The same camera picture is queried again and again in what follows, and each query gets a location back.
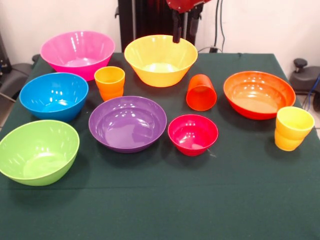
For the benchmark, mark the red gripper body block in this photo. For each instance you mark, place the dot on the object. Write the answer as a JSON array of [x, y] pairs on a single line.
[[185, 5]]

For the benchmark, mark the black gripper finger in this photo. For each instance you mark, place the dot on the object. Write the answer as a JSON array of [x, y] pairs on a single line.
[[194, 25], [177, 27]]

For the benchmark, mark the red-orange cup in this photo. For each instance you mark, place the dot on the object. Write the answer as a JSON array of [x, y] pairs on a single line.
[[201, 97]]

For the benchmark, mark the purple bowl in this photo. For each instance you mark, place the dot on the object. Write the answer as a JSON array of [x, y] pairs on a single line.
[[127, 122]]

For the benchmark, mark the small crimson bowl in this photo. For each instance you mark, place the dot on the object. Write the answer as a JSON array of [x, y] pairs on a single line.
[[192, 135]]

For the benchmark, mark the large yellow-orange bowl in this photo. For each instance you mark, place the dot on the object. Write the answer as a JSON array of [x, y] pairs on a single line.
[[160, 55]]

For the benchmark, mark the orange cup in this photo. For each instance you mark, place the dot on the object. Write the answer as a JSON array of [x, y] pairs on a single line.
[[110, 85]]

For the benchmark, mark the shallow red-orange bowl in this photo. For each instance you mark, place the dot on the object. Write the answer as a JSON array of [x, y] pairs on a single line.
[[260, 95]]

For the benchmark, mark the large pink bowl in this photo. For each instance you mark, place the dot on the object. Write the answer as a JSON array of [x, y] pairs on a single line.
[[75, 47]]

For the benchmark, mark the blue bowl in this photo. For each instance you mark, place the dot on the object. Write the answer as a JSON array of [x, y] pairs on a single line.
[[52, 97]]

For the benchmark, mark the yellow cup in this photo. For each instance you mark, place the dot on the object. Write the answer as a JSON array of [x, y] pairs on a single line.
[[292, 130]]

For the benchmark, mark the dark green tablecloth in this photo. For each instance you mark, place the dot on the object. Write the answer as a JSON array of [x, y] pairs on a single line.
[[200, 187]]

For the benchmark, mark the black device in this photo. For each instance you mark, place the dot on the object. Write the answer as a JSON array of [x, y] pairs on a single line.
[[3, 57]]

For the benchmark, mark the green bowl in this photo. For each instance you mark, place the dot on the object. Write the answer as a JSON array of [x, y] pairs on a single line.
[[37, 152]]

